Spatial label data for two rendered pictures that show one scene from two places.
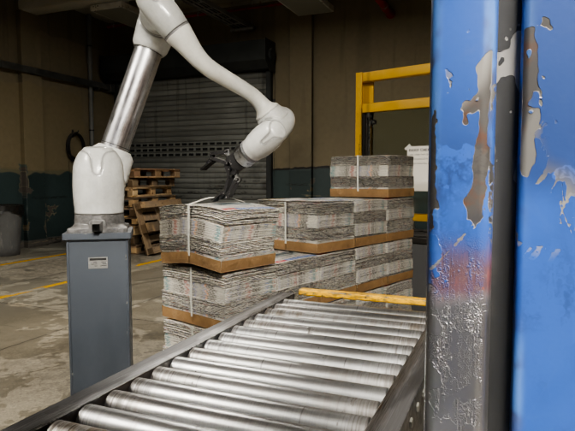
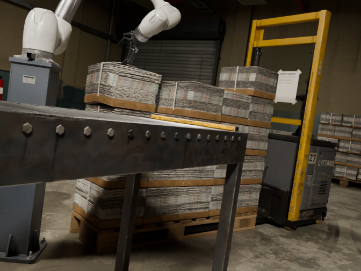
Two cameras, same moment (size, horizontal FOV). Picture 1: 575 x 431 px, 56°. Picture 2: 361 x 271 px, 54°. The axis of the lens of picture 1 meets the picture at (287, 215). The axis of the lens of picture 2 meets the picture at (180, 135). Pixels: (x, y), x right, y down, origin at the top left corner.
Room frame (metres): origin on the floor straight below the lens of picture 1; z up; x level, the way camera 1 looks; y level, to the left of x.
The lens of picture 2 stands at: (0.10, -0.43, 0.83)
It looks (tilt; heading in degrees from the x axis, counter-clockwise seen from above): 3 degrees down; 9
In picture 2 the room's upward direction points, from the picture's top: 8 degrees clockwise
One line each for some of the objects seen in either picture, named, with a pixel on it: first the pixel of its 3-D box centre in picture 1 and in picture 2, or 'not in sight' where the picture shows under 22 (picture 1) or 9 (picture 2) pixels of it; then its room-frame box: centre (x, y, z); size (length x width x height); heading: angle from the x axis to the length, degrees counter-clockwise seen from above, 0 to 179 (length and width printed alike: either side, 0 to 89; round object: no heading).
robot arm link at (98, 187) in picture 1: (98, 179); (41, 30); (1.80, 0.62, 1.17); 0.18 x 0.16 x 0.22; 15
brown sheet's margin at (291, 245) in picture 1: (305, 242); (188, 113); (2.61, -0.09, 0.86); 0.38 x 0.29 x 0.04; 48
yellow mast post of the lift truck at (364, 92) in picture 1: (363, 207); (245, 111); (3.61, -0.51, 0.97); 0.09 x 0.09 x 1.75; 50
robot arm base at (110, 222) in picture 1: (98, 221); (36, 56); (1.77, 0.61, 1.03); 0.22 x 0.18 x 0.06; 14
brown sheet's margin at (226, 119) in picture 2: (340, 237); (217, 118); (2.84, -0.28, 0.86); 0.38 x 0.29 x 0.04; 48
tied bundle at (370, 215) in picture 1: (340, 221); (218, 106); (2.84, -0.28, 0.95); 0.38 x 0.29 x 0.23; 48
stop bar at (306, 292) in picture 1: (365, 297); (192, 122); (1.64, -0.24, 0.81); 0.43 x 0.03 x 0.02; 67
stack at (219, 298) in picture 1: (288, 338); (166, 173); (2.51, -0.01, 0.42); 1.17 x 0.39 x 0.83; 140
